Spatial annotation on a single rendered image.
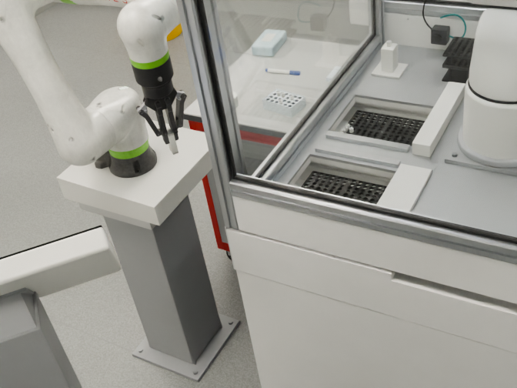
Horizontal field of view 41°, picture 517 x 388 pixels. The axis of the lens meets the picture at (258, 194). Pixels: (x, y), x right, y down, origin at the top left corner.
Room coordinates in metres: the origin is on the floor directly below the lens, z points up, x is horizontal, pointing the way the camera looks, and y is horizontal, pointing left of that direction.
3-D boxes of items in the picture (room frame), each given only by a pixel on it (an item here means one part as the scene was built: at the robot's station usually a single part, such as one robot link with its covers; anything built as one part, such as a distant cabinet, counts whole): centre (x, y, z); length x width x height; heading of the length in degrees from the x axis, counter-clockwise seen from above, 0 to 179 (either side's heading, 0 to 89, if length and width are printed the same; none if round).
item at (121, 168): (1.81, 0.41, 0.87); 0.26 x 0.15 x 0.06; 61
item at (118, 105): (1.77, 0.37, 0.99); 0.16 x 0.13 x 0.19; 141
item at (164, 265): (1.78, 0.36, 0.38); 0.30 x 0.30 x 0.76; 55
